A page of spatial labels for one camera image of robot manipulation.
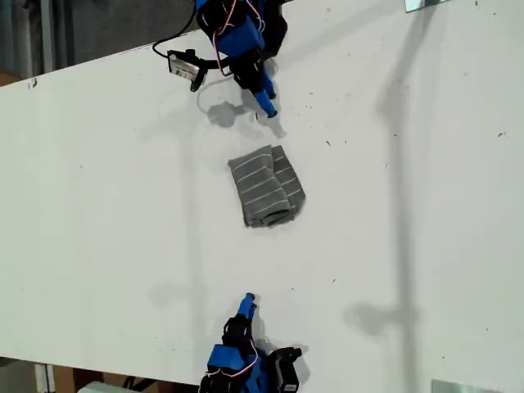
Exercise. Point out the grey striped square towel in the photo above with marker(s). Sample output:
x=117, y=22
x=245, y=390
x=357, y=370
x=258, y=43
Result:
x=258, y=188

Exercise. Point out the white box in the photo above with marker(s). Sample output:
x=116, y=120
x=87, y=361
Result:
x=102, y=388

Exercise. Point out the white table leg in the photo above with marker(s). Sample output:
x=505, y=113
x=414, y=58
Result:
x=44, y=378

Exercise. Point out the camera black stalk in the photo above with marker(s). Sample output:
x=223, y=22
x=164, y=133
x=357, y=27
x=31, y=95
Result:
x=217, y=64

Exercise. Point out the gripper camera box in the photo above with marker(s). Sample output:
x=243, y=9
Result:
x=288, y=372
x=182, y=65

